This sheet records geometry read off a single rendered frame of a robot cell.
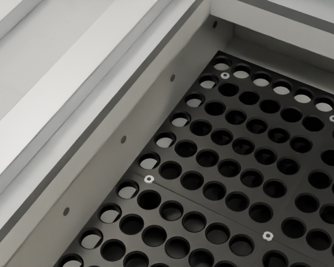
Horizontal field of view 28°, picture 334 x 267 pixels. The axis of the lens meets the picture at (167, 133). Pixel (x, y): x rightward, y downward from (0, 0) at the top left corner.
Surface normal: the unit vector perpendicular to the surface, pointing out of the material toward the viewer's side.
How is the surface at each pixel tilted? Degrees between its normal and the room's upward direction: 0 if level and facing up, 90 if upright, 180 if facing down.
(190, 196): 0
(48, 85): 0
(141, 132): 90
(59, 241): 90
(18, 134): 0
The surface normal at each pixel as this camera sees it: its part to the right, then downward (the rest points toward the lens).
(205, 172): -0.03, -0.62
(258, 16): -0.51, 0.68
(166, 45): 0.86, 0.38
